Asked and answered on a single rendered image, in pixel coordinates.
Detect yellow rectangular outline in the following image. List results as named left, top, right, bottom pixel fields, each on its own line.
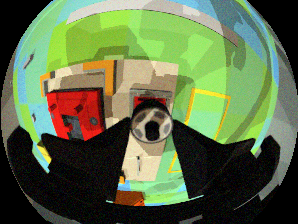
left=168, top=88, right=231, bottom=173

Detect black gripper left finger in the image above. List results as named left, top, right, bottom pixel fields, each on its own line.
left=41, top=117, right=130, bottom=201

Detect yellow rectangular block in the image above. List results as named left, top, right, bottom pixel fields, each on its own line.
left=36, top=140, right=52, bottom=164

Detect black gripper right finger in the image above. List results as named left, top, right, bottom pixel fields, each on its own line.
left=172, top=120, right=257, bottom=200

